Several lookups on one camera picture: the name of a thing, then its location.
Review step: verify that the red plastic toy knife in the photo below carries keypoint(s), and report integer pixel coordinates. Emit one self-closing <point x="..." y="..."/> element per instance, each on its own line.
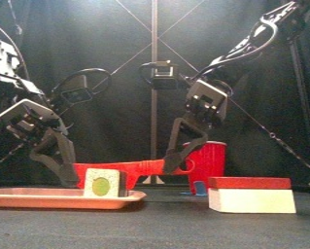
<point x="140" y="168"/>

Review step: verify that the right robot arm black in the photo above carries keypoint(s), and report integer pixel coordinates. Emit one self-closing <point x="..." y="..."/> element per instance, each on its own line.
<point x="241" y="66"/>

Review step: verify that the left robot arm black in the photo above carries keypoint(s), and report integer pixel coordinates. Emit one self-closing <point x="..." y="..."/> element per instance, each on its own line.
<point x="6" y="55"/>

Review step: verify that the toy sushi roll piece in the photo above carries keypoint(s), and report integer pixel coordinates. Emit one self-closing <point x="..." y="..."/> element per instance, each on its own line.
<point x="102" y="184"/>

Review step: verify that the red plastic cup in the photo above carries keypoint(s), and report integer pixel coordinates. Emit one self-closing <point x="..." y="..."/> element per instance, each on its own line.
<point x="213" y="159"/>

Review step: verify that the small blue plastic piece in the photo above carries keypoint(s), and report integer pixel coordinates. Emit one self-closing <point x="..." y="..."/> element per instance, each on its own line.
<point x="200" y="189"/>

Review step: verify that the pink plastic tray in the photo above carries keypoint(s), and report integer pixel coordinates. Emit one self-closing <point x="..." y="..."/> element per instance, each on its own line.
<point x="41" y="197"/>

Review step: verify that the toy salmon nigiri block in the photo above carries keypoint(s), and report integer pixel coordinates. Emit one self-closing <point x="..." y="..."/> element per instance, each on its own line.
<point x="252" y="197"/>

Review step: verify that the vertical metal frame pole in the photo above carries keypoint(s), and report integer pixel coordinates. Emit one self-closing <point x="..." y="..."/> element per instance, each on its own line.
<point x="154" y="110"/>

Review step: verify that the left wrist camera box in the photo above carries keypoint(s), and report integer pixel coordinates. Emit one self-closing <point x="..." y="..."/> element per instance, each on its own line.
<point x="77" y="90"/>

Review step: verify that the diagonal frame brace rod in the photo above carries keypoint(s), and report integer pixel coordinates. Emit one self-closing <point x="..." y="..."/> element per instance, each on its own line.
<point x="272" y="135"/>

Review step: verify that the slanted frame leg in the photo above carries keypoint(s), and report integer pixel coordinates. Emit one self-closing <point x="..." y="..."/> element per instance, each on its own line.
<point x="302" y="97"/>

